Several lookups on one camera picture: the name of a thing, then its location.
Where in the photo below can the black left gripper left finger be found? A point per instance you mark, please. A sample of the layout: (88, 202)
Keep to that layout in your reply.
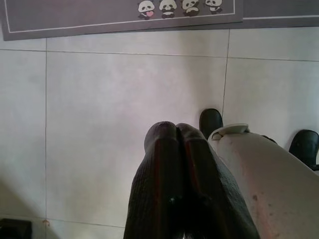
(154, 174)

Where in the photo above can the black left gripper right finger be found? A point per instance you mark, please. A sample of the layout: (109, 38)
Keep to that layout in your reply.
(209, 186)

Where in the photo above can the black robot left foot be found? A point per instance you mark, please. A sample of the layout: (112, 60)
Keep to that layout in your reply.
(210, 120)

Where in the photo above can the black robot foot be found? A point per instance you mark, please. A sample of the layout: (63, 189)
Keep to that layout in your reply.
(210, 120)
(305, 147)

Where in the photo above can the black robot right foot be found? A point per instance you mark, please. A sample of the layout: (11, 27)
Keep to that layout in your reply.
(305, 147)

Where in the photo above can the black box on floor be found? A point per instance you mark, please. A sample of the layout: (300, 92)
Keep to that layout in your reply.
(15, 230)

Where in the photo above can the grey panda floor mat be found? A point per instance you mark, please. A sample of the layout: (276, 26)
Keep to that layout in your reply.
(74, 15)

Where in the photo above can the plain grey floor mat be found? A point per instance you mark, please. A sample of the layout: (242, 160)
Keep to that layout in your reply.
(279, 7)

